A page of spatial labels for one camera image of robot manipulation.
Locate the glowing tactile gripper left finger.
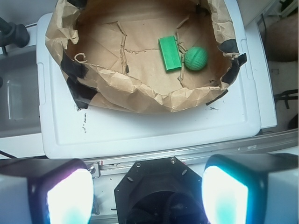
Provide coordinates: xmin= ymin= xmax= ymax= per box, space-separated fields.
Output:
xmin=0 ymin=158 xmax=94 ymax=224

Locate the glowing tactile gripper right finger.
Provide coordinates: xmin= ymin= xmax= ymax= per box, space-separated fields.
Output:
xmin=201 ymin=153 xmax=299 ymax=224

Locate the green rectangular block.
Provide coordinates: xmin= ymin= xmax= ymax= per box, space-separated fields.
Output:
xmin=158 ymin=35 xmax=182 ymax=72

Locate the white plastic bin lid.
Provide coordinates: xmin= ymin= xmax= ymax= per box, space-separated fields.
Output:
xmin=36 ymin=14 xmax=261 ymax=159

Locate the clear plastic container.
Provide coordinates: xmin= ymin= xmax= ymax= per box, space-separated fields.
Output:
xmin=0 ymin=45 xmax=41 ymax=138

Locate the green dimpled ball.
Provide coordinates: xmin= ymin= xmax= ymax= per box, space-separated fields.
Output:
xmin=184 ymin=47 xmax=208 ymax=71

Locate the crumpled brown paper liner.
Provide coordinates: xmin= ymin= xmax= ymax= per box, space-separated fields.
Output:
xmin=45 ymin=0 xmax=246 ymax=114

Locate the black clamp knob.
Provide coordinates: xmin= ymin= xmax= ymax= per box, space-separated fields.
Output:
xmin=0 ymin=18 xmax=30 ymax=56

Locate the black octagonal mount plate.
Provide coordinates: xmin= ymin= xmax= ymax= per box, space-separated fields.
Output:
xmin=114 ymin=157 xmax=208 ymax=224

